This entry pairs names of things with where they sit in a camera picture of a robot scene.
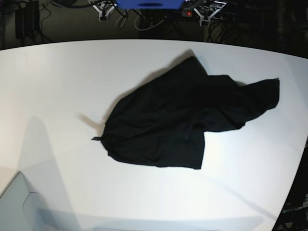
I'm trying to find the white cable loop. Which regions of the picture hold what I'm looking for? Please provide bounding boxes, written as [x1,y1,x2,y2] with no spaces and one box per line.
[133,14,167,31]

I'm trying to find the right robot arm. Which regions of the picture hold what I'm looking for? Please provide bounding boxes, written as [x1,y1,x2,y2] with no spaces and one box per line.
[92,0,115,22]

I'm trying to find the black box on floor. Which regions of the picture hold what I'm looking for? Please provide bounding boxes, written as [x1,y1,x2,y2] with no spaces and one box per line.
[15,0,40,40]

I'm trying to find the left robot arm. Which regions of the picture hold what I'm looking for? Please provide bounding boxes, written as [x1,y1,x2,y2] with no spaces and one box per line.
[193,0,227,26]

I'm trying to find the black t-shirt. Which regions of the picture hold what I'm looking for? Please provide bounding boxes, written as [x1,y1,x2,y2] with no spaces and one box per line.
[96,56,280,170]

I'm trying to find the black power strip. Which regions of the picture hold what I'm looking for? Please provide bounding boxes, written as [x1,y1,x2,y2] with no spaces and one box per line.
[181,8,235,21]

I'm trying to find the blue box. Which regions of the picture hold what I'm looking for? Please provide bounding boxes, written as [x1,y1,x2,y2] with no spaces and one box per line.
[116,0,184,9]

